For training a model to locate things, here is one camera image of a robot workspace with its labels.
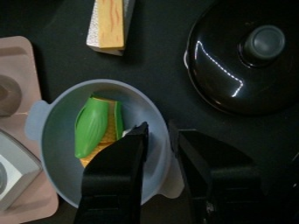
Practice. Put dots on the black pot lid with knob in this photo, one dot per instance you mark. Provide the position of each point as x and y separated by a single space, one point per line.
248 58

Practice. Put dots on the pink tray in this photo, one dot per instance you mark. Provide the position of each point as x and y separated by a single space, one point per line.
18 116

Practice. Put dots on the white square container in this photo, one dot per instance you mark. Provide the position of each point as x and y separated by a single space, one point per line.
14 172

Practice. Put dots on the toy corn with green husk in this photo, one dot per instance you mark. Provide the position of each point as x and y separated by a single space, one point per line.
94 128

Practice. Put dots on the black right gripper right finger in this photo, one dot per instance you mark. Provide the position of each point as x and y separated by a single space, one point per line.
217 175

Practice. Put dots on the blue toy pot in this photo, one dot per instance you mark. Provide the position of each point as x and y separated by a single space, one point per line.
61 145

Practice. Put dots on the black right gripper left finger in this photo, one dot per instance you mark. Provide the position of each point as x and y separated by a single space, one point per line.
112 175

